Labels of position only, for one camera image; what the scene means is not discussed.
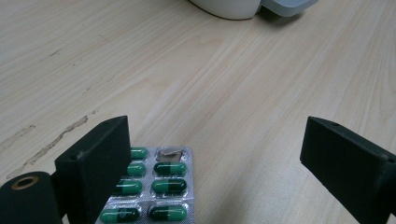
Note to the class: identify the green capsule blister pack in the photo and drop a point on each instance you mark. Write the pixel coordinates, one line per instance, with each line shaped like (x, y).
(169, 182)

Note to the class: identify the white grey pedal trash can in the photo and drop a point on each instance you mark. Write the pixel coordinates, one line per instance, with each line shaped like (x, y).
(227, 7)

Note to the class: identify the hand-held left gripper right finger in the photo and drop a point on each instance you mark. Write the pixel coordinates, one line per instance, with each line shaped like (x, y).
(348, 168)

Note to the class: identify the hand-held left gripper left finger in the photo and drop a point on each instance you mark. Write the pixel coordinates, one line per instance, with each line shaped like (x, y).
(93, 168)

